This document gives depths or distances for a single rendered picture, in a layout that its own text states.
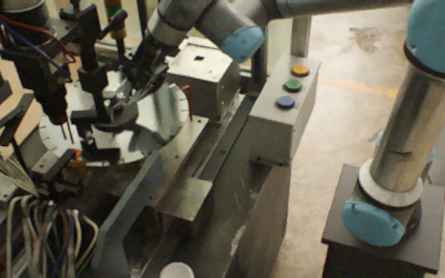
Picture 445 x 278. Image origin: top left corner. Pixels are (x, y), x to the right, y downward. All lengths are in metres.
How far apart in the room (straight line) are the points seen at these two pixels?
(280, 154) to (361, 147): 1.26
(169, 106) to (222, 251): 0.34
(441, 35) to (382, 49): 2.50
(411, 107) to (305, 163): 1.59
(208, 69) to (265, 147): 0.27
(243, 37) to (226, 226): 0.46
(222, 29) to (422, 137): 0.37
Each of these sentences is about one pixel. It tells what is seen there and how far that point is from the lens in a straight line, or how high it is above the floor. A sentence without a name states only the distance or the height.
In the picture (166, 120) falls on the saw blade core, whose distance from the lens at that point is 1.12.
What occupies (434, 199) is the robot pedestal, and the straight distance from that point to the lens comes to 1.30.
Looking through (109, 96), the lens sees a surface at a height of 1.00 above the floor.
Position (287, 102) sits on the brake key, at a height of 0.91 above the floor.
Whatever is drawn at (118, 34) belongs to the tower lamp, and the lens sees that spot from 1.38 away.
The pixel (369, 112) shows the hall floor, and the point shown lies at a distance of 2.70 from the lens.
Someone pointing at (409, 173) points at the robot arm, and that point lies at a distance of 0.90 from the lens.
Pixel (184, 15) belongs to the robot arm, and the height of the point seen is 1.22.
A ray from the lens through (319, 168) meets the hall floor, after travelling 2.35.
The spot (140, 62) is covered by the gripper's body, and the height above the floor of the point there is 1.13.
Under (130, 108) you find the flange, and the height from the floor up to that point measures 0.96.
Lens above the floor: 1.67
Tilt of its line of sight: 42 degrees down
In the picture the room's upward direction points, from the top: 2 degrees counter-clockwise
